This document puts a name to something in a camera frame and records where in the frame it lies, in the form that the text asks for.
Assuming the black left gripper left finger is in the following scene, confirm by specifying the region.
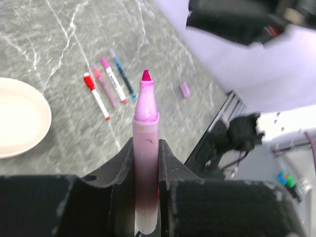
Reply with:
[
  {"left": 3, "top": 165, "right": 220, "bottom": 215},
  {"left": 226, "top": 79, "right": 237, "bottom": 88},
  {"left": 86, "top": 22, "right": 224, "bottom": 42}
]
[{"left": 0, "top": 140, "right": 135, "bottom": 237}]

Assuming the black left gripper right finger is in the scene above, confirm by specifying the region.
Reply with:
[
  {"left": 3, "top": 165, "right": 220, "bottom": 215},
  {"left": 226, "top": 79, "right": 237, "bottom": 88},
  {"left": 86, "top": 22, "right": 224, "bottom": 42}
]
[{"left": 158, "top": 139, "right": 307, "bottom": 237}]

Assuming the white pen red cap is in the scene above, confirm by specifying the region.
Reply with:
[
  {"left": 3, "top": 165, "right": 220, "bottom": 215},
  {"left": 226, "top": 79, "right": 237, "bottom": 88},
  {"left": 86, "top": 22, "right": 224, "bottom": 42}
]
[{"left": 83, "top": 73, "right": 110, "bottom": 120}]

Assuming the red crayon pen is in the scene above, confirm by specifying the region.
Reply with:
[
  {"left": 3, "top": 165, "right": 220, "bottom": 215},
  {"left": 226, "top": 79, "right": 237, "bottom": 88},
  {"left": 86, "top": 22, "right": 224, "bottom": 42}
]
[{"left": 90, "top": 63, "right": 118, "bottom": 109}]

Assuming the blue pen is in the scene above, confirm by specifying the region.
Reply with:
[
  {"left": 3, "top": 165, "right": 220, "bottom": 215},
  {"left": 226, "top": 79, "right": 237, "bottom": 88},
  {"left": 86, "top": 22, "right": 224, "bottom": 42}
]
[{"left": 110, "top": 48, "right": 137, "bottom": 100}]

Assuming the white pen red tip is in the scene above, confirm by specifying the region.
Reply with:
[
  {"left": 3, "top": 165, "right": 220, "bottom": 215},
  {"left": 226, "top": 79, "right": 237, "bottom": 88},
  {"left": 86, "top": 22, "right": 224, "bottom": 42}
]
[{"left": 100, "top": 56, "right": 127, "bottom": 104}]

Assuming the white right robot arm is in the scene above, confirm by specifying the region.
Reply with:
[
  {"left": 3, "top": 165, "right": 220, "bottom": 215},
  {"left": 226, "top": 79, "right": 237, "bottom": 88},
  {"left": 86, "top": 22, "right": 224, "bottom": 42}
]
[{"left": 157, "top": 0, "right": 316, "bottom": 140}]

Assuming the lilac block cap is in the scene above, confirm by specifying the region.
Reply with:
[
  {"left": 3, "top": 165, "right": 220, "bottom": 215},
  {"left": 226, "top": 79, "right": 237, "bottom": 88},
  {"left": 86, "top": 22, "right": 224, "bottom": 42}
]
[{"left": 180, "top": 82, "right": 191, "bottom": 98}]

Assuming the white paper cup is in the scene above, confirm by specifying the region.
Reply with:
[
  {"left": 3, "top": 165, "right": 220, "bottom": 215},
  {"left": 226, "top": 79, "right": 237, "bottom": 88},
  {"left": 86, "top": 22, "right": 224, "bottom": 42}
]
[{"left": 0, "top": 78, "right": 52, "bottom": 159}]

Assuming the black base frame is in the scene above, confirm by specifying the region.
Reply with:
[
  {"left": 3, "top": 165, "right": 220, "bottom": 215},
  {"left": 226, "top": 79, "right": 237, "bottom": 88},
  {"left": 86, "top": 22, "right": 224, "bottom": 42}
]
[{"left": 184, "top": 116, "right": 234, "bottom": 179}]

